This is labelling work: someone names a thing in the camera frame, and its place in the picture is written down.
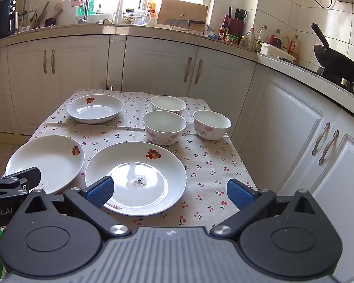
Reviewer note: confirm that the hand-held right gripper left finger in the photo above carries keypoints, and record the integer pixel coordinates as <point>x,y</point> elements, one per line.
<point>101,190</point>

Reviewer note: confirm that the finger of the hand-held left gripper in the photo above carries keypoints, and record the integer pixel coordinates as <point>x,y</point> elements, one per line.
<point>31,178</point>

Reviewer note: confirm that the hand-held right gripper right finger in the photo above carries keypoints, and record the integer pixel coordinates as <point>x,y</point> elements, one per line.
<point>239,193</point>

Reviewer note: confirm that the large white fruit-print plate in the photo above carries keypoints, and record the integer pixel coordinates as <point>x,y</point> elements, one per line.
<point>153,182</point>

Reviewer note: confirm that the white floral bowl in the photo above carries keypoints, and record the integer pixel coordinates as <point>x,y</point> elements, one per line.
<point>168,103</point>
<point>212,122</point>
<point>165,123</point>

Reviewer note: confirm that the small white fruit-print plate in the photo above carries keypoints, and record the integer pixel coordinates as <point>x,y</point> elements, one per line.
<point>100,112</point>

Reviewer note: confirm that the cherry-print tablecloth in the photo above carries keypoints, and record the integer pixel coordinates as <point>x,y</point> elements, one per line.
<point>212,165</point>

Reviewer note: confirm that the white kitchen cabinet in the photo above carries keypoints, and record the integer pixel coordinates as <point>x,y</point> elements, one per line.
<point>153,64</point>

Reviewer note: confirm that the white plastic container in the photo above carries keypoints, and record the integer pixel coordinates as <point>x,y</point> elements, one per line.
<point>275,51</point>

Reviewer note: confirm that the small seasoning jar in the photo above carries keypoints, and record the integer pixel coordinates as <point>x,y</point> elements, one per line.
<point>242,42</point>

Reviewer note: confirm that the clear bottle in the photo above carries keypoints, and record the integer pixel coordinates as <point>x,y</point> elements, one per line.
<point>250,39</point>

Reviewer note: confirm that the green tin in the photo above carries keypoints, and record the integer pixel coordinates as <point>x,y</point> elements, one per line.
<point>232,39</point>

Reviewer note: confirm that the gas stove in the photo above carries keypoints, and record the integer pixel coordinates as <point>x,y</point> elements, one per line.
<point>351,87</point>

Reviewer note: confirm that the cooking oil bottle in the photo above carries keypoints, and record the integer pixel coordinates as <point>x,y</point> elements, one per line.
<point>260,38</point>

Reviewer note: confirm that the small condiment bottle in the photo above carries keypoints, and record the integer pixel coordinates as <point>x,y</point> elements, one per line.
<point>286,44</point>

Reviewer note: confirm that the orange liquid bottle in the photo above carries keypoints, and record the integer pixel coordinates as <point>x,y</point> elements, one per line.
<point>295,47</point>

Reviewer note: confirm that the black air fryer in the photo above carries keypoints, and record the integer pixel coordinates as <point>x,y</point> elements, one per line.
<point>1,20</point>

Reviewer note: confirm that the blue plastic bag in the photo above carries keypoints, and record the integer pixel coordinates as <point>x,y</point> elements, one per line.
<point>212,34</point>

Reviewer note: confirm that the beige kitchen countertop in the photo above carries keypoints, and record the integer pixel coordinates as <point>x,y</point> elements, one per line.
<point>121,29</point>

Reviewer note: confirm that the dark metal wok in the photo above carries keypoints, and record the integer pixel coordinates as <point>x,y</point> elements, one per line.
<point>336,63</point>

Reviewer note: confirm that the bunch of kitchen utensils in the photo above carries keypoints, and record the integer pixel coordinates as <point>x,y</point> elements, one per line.
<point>35,16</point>

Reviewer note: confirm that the dark soy sauce bottle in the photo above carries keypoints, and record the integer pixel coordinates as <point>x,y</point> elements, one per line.
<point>223,31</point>

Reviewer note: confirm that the dark red knife block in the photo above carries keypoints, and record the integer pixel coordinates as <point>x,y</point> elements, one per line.
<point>235,26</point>

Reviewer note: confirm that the metal kitchen faucet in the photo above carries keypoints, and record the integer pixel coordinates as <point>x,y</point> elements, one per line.
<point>85,8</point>

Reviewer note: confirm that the wooden cutting board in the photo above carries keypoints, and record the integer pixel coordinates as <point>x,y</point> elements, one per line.
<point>180,8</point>

